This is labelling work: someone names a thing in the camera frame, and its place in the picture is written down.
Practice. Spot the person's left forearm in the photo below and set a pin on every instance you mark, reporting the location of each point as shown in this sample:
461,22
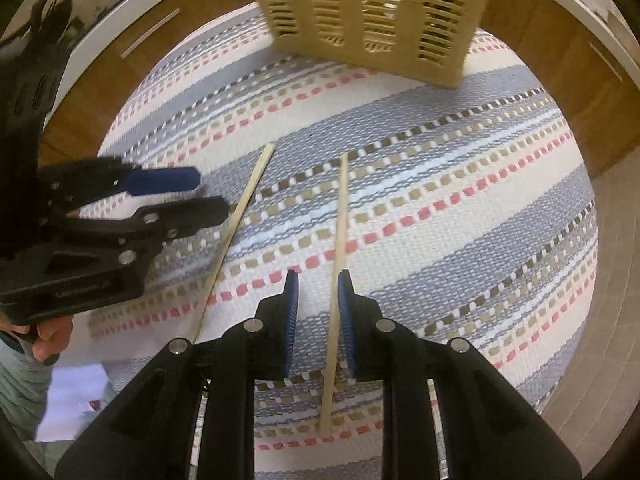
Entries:
20,390

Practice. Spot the striped woven tablecloth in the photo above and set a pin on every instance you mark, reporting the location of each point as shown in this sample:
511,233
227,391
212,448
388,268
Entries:
425,200

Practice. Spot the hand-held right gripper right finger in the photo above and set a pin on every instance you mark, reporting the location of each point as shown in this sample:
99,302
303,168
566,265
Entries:
346,322

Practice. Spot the person's left hand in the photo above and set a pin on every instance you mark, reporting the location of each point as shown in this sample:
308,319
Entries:
50,338

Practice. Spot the wooden chopstick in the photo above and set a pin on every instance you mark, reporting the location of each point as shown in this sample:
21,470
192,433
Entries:
235,230
340,230

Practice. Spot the yellow slotted utensil basket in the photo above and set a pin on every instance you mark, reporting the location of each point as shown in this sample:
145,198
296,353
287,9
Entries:
370,15

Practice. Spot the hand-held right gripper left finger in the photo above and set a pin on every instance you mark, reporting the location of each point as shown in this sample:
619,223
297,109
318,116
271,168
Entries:
291,310

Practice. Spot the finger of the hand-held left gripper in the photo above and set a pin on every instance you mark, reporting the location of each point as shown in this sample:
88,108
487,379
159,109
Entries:
160,180
190,214

